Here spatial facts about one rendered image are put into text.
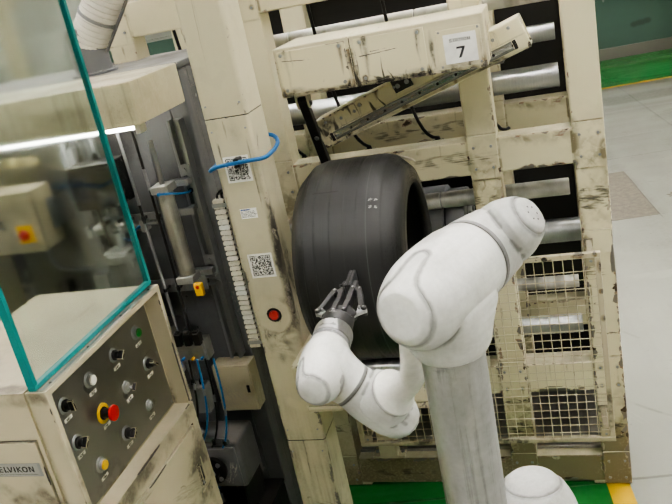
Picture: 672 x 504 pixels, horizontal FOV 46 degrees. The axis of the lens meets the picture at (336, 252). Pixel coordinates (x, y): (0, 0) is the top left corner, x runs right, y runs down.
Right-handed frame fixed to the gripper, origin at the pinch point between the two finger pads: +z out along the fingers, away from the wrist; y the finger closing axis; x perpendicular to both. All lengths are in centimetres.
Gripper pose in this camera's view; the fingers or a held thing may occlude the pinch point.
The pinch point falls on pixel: (351, 282)
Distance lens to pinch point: 195.7
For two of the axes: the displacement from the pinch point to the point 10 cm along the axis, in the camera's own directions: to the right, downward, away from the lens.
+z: 2.0, -5.2, 8.3
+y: -9.5, 0.9, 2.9
